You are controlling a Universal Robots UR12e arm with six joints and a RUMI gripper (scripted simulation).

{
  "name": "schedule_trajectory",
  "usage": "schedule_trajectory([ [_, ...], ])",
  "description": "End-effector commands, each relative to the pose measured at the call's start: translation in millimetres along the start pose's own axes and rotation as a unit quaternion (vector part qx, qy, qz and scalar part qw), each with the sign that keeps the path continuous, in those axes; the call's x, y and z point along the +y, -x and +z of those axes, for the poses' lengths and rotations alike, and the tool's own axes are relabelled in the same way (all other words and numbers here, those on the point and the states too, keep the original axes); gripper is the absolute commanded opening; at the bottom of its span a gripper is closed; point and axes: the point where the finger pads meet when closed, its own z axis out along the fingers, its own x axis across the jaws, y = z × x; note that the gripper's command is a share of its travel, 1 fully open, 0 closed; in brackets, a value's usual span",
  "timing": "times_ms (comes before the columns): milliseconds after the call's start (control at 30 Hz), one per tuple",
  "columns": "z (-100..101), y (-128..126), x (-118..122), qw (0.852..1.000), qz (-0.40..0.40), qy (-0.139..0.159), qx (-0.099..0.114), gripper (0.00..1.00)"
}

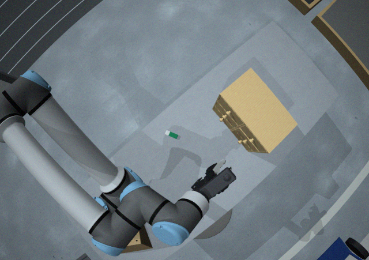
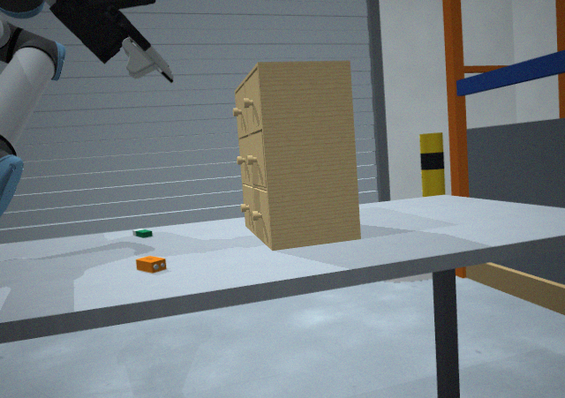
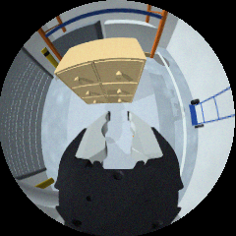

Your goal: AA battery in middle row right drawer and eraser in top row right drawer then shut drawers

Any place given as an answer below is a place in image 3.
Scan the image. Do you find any tan wooden drawer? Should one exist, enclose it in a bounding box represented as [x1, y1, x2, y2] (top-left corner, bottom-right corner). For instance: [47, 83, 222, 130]
[72, 84, 104, 97]
[94, 59, 143, 83]
[82, 95, 108, 104]
[57, 62, 99, 88]
[107, 95, 133, 103]
[102, 83, 137, 95]

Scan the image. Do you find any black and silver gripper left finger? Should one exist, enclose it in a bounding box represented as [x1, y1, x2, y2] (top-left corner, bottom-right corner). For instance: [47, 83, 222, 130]
[54, 111, 110, 190]

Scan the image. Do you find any tan wooden chest of drawers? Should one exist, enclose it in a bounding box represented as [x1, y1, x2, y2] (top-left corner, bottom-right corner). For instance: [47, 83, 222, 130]
[54, 37, 147, 103]

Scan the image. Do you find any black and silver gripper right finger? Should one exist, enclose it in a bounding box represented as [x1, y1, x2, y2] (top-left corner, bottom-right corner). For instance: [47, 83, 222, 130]
[128, 111, 184, 191]

